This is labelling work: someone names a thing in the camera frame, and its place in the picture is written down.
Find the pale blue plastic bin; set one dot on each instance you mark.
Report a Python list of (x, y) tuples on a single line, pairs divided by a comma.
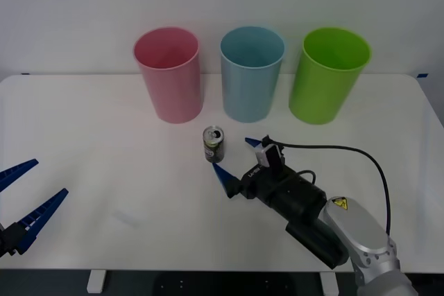
[(248, 95)]

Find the pink plastic bin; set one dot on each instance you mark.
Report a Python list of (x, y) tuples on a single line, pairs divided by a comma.
[(177, 95)]

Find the green plastic bin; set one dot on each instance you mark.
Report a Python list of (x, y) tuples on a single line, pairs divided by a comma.
[(319, 98)]

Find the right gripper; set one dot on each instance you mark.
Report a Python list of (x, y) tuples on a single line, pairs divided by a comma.
[(258, 181)]

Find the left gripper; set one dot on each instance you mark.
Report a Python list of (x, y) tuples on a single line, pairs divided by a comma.
[(3, 242)]

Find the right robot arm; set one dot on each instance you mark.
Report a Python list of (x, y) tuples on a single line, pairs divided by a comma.
[(360, 233)]

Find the pale grey right wrist camera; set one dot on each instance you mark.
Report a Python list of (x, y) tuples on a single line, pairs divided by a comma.
[(267, 155)]

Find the white table leg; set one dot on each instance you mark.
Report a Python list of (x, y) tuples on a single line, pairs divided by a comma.
[(95, 281), (329, 283)]

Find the black and green drink can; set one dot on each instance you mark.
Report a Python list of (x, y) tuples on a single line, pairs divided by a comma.
[(214, 150)]

